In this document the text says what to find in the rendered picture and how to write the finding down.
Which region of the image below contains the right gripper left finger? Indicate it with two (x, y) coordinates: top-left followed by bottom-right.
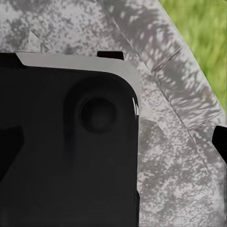
(0, 126), (25, 182)

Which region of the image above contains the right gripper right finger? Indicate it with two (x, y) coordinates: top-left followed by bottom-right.
(212, 125), (227, 164)

